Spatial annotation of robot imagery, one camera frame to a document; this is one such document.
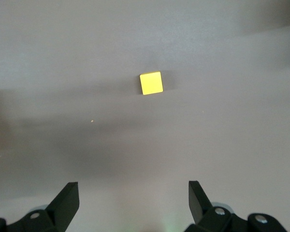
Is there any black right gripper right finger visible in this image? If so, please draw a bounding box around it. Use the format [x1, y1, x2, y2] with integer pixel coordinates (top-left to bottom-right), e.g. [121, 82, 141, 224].
[183, 180, 287, 232]

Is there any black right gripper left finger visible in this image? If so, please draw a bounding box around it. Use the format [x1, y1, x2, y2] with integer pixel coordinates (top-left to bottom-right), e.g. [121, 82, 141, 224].
[0, 182, 80, 232]

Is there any yellow cube block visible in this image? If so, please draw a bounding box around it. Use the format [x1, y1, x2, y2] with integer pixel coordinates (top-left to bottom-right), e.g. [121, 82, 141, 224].
[139, 71, 164, 96]

